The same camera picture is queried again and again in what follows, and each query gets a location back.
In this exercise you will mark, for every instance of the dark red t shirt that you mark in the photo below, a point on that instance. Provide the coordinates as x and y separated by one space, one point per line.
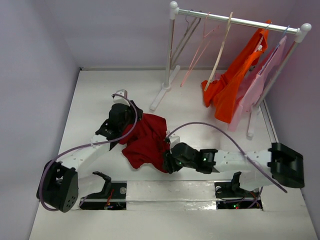
146 143

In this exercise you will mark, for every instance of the orange t shirt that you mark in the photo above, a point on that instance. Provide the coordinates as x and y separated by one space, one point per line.
222 93

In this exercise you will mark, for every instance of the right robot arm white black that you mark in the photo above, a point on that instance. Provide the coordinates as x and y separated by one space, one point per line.
279 165

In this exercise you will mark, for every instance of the pink t shirt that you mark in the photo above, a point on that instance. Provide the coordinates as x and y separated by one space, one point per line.
252 87

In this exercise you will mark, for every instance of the white clothes rack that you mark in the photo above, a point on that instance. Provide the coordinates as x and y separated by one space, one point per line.
294 37

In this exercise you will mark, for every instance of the pink wire hanger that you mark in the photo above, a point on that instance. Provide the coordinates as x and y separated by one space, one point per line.
207 38

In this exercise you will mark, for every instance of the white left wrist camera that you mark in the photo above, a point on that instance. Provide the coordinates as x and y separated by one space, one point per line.
120 97

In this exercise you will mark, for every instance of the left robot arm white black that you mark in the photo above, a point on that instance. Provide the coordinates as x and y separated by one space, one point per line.
64 183

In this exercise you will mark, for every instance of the white hanger under orange shirt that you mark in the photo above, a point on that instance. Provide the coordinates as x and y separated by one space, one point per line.
259 46

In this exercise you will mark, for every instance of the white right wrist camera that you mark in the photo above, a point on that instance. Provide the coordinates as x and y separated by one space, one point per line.
172 139

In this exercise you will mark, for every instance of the grey plastic hanger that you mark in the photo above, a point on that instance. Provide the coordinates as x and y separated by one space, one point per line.
190 29

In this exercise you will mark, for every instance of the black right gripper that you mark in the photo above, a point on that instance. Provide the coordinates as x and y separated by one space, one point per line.
169 161

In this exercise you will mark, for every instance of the beige wooden hanger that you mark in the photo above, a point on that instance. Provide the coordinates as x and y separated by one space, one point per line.
228 26

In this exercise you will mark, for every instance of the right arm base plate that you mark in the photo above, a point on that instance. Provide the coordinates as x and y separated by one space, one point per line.
230 195

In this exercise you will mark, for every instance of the blue wire hanger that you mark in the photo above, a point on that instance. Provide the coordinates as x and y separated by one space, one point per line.
271 53

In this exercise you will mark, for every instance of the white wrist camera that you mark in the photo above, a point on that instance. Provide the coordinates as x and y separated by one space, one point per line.
172 139
120 97

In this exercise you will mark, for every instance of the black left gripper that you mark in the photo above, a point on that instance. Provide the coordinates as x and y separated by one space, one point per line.
131 111

